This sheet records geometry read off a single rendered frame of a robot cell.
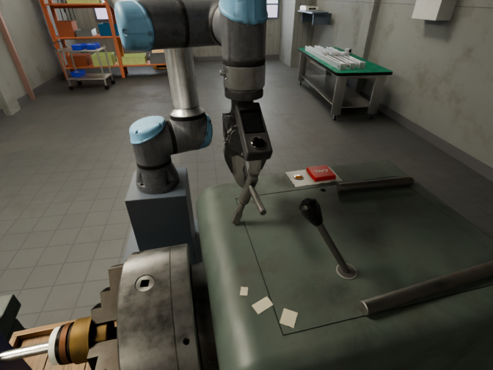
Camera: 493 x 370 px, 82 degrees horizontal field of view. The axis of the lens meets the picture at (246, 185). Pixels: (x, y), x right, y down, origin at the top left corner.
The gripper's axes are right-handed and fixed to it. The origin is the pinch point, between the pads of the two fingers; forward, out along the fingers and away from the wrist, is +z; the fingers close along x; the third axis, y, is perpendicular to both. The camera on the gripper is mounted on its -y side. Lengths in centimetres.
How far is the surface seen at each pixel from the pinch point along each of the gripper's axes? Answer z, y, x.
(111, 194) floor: 133, 207, 89
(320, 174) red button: 5.8, 8.8, -22.6
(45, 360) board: 44, -3, 54
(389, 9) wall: -14, 408, -326
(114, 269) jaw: 13.1, -5.3, 29.3
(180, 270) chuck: 8.7, -12.5, 15.6
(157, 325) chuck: 11.4, -20.9, 20.2
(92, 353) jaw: 21.7, -17.1, 33.7
